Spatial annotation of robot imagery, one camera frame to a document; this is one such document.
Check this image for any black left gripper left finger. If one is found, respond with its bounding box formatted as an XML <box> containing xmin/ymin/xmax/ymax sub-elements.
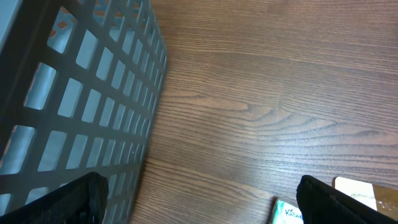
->
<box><xmin>1</xmin><ymin>172</ymin><xmax>109</xmax><ymax>224</ymax></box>

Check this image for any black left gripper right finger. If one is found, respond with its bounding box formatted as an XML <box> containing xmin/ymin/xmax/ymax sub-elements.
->
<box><xmin>296</xmin><ymin>175</ymin><xmax>397</xmax><ymax>224</ymax></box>

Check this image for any teal tissue pack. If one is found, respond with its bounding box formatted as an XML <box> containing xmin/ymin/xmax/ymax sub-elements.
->
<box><xmin>269</xmin><ymin>199</ymin><xmax>303</xmax><ymax>224</ymax></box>

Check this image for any brown nut pouch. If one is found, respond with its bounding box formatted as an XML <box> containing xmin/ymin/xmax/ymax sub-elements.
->
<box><xmin>333</xmin><ymin>177</ymin><xmax>398</xmax><ymax>221</ymax></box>

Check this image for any grey plastic mesh basket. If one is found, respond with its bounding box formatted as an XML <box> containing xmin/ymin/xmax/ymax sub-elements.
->
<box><xmin>1</xmin><ymin>0</ymin><xmax>167</xmax><ymax>223</ymax></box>

